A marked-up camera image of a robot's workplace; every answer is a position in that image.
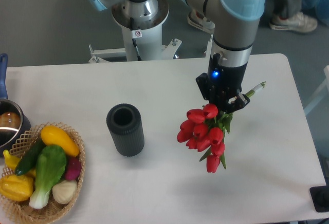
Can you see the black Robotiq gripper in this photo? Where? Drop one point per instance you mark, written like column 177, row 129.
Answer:
column 222, row 85

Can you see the red tulip bouquet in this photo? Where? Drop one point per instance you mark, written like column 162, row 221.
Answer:
column 204, row 131

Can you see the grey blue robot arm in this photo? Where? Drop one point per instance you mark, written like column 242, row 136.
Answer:
column 236, row 23

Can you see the dark grey ribbed vase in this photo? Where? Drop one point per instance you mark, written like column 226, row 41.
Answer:
column 125, row 126

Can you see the person's left sneaker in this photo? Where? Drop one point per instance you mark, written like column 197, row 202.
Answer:
column 200, row 22

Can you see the person's sneaker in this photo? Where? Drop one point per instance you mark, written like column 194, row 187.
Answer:
column 299, row 23
column 200, row 22

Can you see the person's right sneaker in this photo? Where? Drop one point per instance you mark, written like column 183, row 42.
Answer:
column 299, row 23

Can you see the black device at table edge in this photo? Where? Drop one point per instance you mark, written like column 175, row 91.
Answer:
column 319, row 195

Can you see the magenta radish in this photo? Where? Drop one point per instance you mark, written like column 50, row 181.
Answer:
column 73, row 169

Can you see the yellow squash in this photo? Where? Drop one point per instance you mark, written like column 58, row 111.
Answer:
column 52, row 135

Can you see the green bok choy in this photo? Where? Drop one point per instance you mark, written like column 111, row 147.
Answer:
column 50, row 167

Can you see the white garlic bulb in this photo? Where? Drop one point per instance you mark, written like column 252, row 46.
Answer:
column 64, row 191

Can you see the dark green cucumber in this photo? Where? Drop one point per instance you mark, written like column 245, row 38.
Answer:
column 29, row 159

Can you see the small yellow gourd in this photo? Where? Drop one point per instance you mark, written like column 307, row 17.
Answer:
column 12, row 161

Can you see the orange yellow pumpkin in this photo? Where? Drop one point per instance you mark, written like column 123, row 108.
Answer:
column 17, row 188

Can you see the woven wicker basket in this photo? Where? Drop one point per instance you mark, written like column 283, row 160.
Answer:
column 21, row 212

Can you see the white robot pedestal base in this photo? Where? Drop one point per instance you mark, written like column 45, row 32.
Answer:
column 141, row 27

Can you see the white frame at right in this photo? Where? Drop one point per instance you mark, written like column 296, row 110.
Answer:
column 318, row 94

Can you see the blue handled saucepan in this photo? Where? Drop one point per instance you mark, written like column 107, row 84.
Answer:
column 13, row 121

